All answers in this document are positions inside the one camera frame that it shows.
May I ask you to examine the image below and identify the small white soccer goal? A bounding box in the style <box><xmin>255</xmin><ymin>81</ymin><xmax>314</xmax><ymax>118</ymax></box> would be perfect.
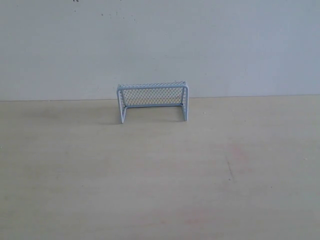
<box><xmin>116</xmin><ymin>81</ymin><xmax>189</xmax><ymax>124</ymax></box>

